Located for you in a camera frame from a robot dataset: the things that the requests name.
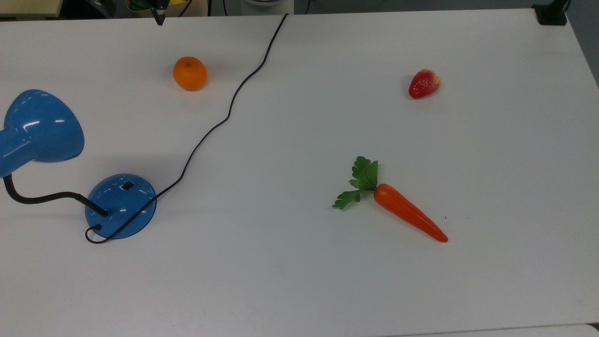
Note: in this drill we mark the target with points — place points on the yellow green background object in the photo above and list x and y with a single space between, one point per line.
178 4

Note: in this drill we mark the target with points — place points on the orange toy fruit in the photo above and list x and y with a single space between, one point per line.
189 74

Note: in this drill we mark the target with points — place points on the blue desk lamp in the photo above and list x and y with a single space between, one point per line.
122 206

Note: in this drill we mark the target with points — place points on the white round background object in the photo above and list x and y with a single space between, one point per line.
267 5

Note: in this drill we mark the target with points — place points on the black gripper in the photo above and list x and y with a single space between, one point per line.
158 3

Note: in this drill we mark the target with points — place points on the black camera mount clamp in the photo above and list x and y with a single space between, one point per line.
551 15

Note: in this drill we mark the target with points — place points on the beige wooden furniture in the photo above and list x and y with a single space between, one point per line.
28 7

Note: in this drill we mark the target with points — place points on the orange toy carrot green leaves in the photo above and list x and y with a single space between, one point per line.
402 209

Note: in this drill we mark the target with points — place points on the red bitten apple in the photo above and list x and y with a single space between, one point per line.
422 84

